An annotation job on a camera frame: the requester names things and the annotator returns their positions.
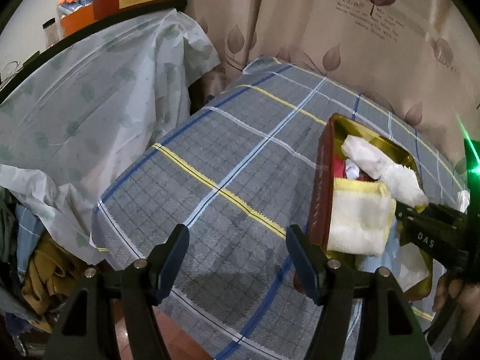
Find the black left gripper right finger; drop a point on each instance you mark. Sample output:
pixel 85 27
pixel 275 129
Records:
pixel 388 327

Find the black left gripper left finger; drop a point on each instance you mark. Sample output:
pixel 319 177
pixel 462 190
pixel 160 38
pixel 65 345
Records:
pixel 86 326

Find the white cloth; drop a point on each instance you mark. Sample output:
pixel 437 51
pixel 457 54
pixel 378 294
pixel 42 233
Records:
pixel 400 180
pixel 411 268

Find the white yellow towel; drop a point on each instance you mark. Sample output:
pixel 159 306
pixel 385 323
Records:
pixel 361 217

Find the red white drawstring bag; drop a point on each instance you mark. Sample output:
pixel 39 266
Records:
pixel 346 169

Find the person right hand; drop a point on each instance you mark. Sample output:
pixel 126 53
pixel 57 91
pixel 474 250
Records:
pixel 467 296

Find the clear plastic bag ball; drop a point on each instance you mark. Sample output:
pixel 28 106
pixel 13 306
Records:
pixel 462 200

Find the gold red rectangular tin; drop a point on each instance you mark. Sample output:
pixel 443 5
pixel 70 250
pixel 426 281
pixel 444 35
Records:
pixel 337 128

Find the grey plaid tablecloth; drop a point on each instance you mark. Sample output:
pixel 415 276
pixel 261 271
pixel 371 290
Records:
pixel 237 174

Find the translucent plastic cover sheet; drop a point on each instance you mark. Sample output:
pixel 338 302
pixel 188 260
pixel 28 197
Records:
pixel 82 118

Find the beige leaf print curtain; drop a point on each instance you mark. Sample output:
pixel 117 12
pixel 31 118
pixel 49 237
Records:
pixel 417 58

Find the small jar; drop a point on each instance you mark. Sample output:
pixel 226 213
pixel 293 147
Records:
pixel 51 32

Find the orange box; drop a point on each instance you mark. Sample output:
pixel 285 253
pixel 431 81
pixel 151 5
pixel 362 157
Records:
pixel 77 20

